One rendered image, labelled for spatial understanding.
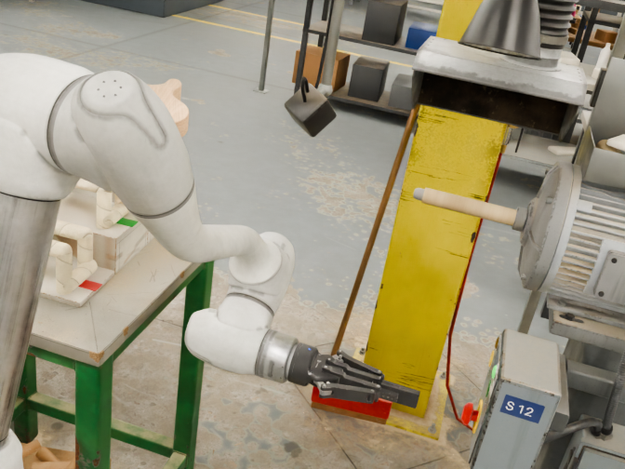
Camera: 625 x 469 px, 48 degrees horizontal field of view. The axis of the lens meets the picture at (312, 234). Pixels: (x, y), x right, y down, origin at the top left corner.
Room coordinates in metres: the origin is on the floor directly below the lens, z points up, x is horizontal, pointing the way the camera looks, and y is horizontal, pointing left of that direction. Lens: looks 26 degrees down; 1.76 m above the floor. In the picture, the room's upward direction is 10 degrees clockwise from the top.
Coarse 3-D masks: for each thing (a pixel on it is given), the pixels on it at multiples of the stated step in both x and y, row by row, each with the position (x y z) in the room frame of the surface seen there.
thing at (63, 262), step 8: (64, 256) 1.20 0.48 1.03; (72, 256) 1.22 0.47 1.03; (56, 264) 1.20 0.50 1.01; (64, 264) 1.20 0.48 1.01; (72, 264) 1.22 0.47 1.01; (56, 272) 1.20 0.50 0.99; (64, 272) 1.20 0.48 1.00; (72, 272) 1.21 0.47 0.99; (56, 280) 1.20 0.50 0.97; (64, 280) 1.20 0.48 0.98; (56, 288) 1.20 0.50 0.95
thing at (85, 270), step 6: (84, 264) 1.27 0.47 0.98; (90, 264) 1.28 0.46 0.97; (96, 264) 1.29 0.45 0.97; (78, 270) 1.24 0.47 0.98; (84, 270) 1.25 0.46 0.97; (90, 270) 1.27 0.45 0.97; (78, 276) 1.23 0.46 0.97; (84, 276) 1.24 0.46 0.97; (66, 282) 1.20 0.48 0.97; (72, 282) 1.20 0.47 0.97; (78, 282) 1.22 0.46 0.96; (66, 288) 1.20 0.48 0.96; (72, 288) 1.20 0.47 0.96
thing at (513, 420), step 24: (504, 336) 1.04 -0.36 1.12; (528, 336) 1.05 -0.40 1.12; (504, 360) 0.96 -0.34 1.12; (528, 360) 0.97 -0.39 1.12; (552, 360) 0.99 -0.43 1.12; (504, 384) 0.91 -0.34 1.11; (528, 384) 0.91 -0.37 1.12; (552, 384) 0.92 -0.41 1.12; (480, 408) 0.98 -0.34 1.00; (504, 408) 0.91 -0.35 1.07; (528, 408) 0.90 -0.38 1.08; (552, 408) 0.89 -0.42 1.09; (480, 432) 0.92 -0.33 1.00; (504, 432) 0.91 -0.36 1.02; (528, 432) 0.90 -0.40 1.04; (552, 432) 1.03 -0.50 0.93; (600, 432) 1.05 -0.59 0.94; (480, 456) 0.91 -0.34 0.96; (504, 456) 0.90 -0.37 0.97; (528, 456) 0.90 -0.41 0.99
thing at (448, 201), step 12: (432, 192) 1.29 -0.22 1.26; (444, 192) 1.29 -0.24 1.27; (432, 204) 1.28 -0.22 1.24; (444, 204) 1.27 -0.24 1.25; (456, 204) 1.27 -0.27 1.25; (468, 204) 1.27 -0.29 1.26; (480, 204) 1.27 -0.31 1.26; (492, 204) 1.27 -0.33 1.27; (480, 216) 1.26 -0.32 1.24; (492, 216) 1.25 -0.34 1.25; (504, 216) 1.25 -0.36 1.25
